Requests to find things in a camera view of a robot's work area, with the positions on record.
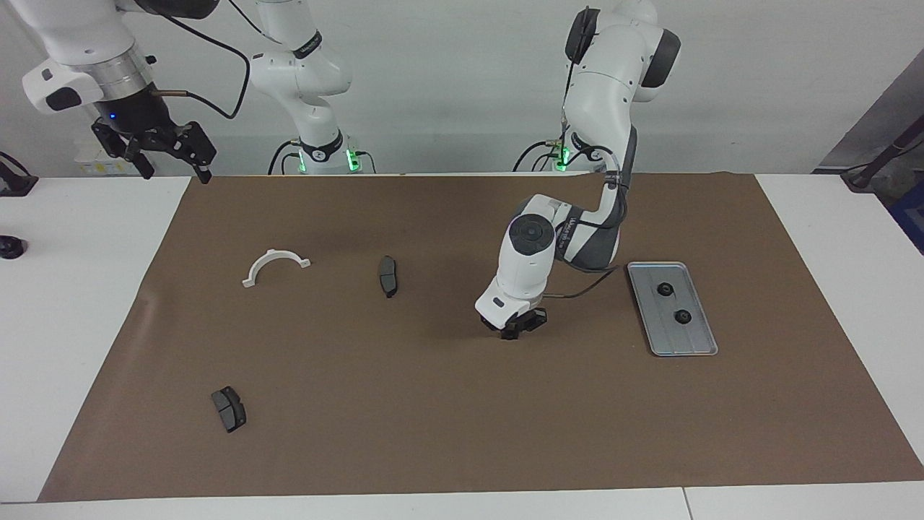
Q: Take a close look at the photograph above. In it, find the black left base cable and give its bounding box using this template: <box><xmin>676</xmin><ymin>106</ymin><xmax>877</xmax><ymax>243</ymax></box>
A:
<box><xmin>513</xmin><ymin>107</ymin><xmax>582</xmax><ymax>173</ymax></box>

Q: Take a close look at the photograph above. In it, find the black base cable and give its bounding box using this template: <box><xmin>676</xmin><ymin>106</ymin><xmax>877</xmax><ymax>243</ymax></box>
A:
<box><xmin>267</xmin><ymin>139</ymin><xmax>304</xmax><ymax>176</ymax></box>
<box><xmin>513</xmin><ymin>107</ymin><xmax>582</xmax><ymax>173</ymax></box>

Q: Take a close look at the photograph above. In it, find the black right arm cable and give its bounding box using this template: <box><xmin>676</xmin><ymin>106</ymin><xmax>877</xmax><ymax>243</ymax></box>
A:
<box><xmin>144</xmin><ymin>0</ymin><xmax>252</xmax><ymax>120</ymax></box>

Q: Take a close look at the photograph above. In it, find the silver metal tray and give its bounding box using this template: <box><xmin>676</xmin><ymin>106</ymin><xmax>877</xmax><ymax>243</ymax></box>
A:
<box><xmin>627</xmin><ymin>261</ymin><xmax>720</xmax><ymax>358</ymax></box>

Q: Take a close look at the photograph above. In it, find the white curved plastic bracket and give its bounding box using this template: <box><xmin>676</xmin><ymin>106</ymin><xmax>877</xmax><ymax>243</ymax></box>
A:
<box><xmin>242</xmin><ymin>248</ymin><xmax>313</xmax><ymax>289</ymax></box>

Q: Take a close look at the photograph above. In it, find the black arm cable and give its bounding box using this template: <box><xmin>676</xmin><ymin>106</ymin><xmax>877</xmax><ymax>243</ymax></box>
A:
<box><xmin>541</xmin><ymin>61</ymin><xmax>636</xmax><ymax>298</ymax></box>
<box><xmin>144</xmin><ymin>0</ymin><xmax>252</xmax><ymax>120</ymax></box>

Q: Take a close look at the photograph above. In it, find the brown paper table mat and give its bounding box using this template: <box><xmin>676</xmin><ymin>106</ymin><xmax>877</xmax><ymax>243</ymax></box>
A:
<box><xmin>38</xmin><ymin>172</ymin><xmax>924</xmax><ymax>503</ymax></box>

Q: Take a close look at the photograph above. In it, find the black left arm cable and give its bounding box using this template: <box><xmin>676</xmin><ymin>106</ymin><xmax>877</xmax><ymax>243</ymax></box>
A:
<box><xmin>541</xmin><ymin>61</ymin><xmax>636</xmax><ymax>298</ymax></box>

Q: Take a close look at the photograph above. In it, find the blue crate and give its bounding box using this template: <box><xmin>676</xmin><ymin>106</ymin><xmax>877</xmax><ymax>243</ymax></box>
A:
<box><xmin>889</xmin><ymin>177</ymin><xmax>924</xmax><ymax>255</ymax></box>

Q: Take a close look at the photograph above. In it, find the black stand pole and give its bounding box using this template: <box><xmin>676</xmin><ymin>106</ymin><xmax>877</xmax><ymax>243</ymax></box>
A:
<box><xmin>841</xmin><ymin>119</ymin><xmax>924</xmax><ymax>192</ymax></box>

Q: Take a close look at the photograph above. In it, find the black clamp mount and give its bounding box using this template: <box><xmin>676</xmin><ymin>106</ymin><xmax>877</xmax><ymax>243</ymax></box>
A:
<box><xmin>0</xmin><ymin>152</ymin><xmax>38</xmax><ymax>197</ymax></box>

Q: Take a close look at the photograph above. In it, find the slim dark brake pad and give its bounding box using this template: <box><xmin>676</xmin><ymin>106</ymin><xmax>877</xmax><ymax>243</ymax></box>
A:
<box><xmin>378</xmin><ymin>255</ymin><xmax>400</xmax><ymax>299</ymax></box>

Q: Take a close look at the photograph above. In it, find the black right base cable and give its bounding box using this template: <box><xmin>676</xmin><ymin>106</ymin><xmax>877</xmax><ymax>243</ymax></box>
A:
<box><xmin>267</xmin><ymin>139</ymin><xmax>304</xmax><ymax>176</ymax></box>

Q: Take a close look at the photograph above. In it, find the wide dark brake pad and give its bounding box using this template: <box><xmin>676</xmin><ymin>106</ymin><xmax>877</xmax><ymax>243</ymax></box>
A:
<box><xmin>210</xmin><ymin>386</ymin><xmax>248</xmax><ymax>434</ymax></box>

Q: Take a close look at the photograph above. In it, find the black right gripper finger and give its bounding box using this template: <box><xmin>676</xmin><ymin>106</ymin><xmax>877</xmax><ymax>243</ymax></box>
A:
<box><xmin>91</xmin><ymin>121</ymin><xmax>156</xmax><ymax>181</ymax></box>
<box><xmin>157</xmin><ymin>121</ymin><xmax>218</xmax><ymax>184</ymax></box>

